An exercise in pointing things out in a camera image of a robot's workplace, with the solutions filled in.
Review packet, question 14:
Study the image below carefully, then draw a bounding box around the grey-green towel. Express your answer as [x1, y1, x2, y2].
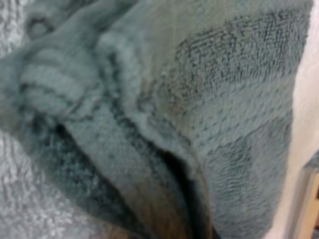
[0, 0, 314, 239]

